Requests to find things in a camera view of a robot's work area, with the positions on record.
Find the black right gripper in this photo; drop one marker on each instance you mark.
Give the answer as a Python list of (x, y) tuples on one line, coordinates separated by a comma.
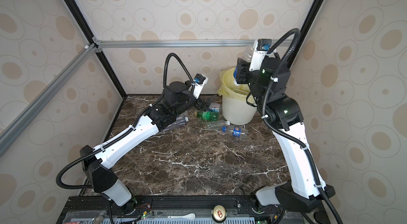
[(242, 71)]

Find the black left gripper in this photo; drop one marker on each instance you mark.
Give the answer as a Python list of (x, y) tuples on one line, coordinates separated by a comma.
[(200, 105)]

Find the clear bottle blue label small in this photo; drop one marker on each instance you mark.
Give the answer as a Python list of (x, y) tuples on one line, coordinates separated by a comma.
[(242, 67)]

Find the clear Pepsi bottle blue label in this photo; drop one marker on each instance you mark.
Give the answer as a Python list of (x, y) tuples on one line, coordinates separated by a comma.
[(237, 132)]

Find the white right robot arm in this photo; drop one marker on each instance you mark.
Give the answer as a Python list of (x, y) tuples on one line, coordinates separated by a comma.
[(285, 119)]

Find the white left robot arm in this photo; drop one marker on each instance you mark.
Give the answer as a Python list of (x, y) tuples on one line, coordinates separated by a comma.
[(97, 162)]

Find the yellow plastic bin liner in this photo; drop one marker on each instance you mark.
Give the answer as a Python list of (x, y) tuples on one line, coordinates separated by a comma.
[(229, 88)]

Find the green bottle yellow cap upper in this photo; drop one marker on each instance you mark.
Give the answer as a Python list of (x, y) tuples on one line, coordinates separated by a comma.
[(207, 116)]

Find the clear bottle blue cap far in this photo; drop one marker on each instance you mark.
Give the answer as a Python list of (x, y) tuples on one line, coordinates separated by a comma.
[(215, 107)]

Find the white plastic spoon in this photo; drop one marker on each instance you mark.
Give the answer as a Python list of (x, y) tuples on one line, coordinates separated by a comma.
[(190, 216)]

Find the drink can top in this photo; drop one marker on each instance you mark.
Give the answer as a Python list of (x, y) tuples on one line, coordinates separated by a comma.
[(219, 214)]

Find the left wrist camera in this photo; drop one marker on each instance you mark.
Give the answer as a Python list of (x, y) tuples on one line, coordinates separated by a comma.
[(200, 81)]

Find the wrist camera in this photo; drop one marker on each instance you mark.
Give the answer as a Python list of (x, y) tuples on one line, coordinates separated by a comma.
[(260, 50), (200, 81)]

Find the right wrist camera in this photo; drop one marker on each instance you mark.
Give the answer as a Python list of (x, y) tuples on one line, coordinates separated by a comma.
[(260, 50)]

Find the horizontal aluminium rail back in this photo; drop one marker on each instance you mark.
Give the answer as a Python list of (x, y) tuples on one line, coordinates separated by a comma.
[(99, 44)]

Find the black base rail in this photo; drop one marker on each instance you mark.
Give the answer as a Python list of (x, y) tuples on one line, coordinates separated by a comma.
[(241, 209)]

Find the diagonal aluminium rail left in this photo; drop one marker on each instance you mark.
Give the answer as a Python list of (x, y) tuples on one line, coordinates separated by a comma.
[(25, 118)]

